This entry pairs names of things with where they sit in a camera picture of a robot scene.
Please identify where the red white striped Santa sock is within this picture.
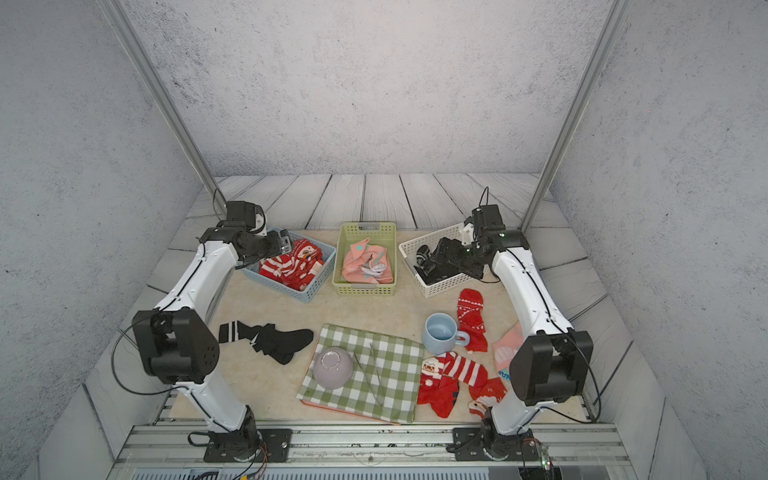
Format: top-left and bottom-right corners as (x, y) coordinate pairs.
(421, 352), (489, 387)

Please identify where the pink sock with blue text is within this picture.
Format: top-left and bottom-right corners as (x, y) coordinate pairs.
(492, 323), (525, 383)

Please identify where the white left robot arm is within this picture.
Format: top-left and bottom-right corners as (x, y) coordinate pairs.
(132, 223), (291, 444)

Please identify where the red bear Christmas sock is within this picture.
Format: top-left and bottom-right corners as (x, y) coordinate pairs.
(287, 238), (324, 289)

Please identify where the pink sock with teal leaves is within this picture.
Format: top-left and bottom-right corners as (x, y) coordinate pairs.
(342, 239), (394, 285)

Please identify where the green white checkered cloth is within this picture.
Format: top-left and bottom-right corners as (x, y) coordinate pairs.
(297, 324), (425, 424)

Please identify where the black sock with white label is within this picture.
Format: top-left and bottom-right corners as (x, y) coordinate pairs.
(414, 239), (466, 285)

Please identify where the light blue plastic basket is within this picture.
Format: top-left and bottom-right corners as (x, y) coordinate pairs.
(242, 231), (336, 303)

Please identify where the white plastic basket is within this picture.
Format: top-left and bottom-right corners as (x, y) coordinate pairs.
(398, 222), (473, 298)

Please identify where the red Santa sock front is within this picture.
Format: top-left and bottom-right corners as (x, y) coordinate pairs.
(468, 377), (507, 418)

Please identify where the right aluminium frame post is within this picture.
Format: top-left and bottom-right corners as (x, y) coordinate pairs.
(520, 0), (632, 232)

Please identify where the metal base rail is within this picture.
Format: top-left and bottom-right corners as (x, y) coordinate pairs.
(108, 421), (636, 479)

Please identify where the red sock white dot pattern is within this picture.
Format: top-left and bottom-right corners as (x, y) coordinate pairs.
(457, 289), (488, 352)

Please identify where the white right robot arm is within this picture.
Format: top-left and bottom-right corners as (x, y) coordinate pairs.
(430, 230), (595, 437)

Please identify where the lilac ceramic bowl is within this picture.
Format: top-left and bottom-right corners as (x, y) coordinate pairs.
(312, 347), (354, 390)

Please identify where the light green plastic basket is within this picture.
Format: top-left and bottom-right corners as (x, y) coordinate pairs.
(332, 222), (397, 296)

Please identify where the black sock with blue patch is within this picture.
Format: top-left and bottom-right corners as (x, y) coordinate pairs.
(218, 321), (314, 365)

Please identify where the light blue ceramic mug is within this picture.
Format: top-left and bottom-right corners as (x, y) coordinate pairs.
(421, 313), (471, 356)

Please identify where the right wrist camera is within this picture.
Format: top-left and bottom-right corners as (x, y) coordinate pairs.
(460, 204), (506, 245)

